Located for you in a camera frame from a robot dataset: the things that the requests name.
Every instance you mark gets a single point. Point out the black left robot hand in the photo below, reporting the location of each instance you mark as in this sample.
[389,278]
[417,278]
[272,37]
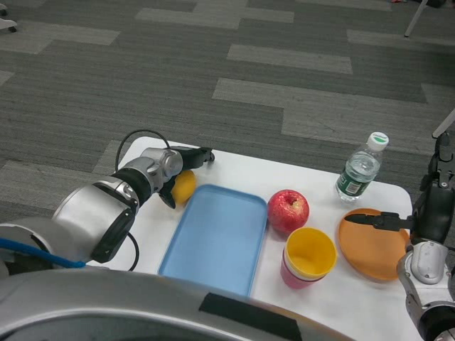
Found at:
[193,157]

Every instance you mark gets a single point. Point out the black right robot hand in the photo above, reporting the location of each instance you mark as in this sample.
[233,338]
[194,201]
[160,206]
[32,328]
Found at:
[435,209]

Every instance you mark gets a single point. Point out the yellow lemon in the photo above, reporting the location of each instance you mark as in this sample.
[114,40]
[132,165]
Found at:
[185,186]

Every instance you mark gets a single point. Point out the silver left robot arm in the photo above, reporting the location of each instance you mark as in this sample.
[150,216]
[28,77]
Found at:
[92,209]

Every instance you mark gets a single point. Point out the orange plastic plate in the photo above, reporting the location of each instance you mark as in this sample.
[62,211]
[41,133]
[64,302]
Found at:
[373,248]

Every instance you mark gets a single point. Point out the clear water bottle green label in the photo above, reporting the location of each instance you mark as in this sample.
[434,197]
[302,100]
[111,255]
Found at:
[359,174]

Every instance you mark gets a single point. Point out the blue plastic tray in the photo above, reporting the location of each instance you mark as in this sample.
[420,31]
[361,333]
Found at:
[215,241]

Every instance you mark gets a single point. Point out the red apple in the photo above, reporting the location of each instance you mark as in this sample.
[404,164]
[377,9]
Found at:
[288,211]

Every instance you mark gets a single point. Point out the yellow plastic cup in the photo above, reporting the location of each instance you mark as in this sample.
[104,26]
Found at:
[313,250]

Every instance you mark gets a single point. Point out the white plastic cup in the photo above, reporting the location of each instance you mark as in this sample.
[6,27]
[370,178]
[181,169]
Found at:
[307,278]

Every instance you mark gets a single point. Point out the pink plastic cup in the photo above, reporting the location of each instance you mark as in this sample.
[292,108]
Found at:
[300,283]

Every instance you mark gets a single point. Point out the silver robot chest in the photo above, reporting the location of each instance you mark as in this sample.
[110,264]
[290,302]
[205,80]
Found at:
[106,305]

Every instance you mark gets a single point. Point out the white wheeled chair base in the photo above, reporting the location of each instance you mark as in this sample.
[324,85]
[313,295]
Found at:
[7,23]

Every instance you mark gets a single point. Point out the white metal frame table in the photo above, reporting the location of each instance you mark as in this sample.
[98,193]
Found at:
[414,19]

